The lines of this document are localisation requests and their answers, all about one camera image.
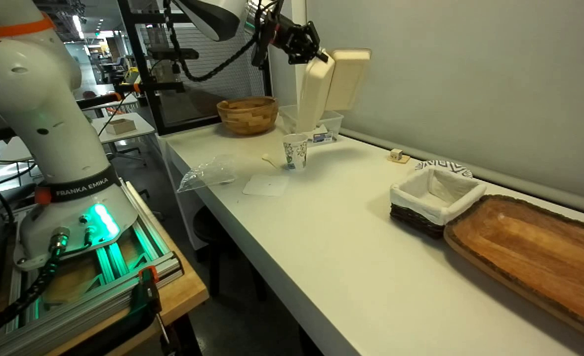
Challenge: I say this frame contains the green and orange clamp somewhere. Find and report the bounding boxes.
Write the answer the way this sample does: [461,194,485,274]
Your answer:
[130,265,173,348]

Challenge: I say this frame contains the small wooden block on coaster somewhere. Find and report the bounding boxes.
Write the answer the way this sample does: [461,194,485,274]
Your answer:
[387,148,412,165]

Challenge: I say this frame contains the camera on mount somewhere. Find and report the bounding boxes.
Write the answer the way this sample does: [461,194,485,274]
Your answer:
[146,46,200,63]

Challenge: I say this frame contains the printed paper cup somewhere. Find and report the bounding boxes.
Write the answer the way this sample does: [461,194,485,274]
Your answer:
[282,133,309,172]

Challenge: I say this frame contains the black frame with mesh panel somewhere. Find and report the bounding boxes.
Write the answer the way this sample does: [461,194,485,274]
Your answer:
[116,0,274,137]

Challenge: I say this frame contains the black stool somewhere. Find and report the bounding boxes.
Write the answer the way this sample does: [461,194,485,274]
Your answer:
[192,205,269,303]

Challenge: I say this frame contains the patterned plate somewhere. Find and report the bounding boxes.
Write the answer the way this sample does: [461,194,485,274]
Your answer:
[415,159,474,179]

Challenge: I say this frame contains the black cable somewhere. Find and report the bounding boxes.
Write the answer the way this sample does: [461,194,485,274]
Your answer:
[0,231,71,339]

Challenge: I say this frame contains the cream clamshell lunch pack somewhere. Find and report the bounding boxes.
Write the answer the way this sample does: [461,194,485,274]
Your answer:
[296,47,372,134]

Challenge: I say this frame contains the clear plastic container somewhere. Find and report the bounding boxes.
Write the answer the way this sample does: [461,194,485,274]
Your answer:
[278,104,345,147]

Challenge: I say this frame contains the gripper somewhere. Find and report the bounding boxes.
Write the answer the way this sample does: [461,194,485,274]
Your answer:
[271,15,330,65]

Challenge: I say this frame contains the wooden bowl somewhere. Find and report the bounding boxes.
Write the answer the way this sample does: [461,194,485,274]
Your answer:
[216,96,279,136]

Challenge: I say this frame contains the wooden tray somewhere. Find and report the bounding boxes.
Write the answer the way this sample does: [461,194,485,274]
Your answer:
[443,194,584,347]

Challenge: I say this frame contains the clear plastic bag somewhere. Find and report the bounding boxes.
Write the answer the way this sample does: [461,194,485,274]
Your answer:
[176,154,237,193]

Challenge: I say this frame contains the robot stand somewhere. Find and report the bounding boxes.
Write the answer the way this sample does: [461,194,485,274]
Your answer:
[0,178,210,356]

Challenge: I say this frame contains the small white spoon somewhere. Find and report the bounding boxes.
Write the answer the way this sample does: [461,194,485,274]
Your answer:
[261,153,286,171]

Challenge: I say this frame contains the white table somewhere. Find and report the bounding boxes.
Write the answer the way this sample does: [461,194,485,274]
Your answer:
[90,112,156,166]

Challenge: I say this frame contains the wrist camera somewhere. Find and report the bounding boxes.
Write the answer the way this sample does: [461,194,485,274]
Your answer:
[251,14,274,68]

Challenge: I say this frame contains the wicker basket with white liner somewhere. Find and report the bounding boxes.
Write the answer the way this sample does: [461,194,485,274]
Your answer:
[389,165,488,240]

